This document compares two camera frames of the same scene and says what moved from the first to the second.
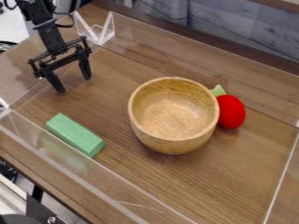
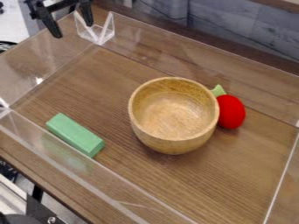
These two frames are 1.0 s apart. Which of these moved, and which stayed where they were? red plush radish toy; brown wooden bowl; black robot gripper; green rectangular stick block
Moved: black robot gripper
Stayed: green rectangular stick block; red plush radish toy; brown wooden bowl
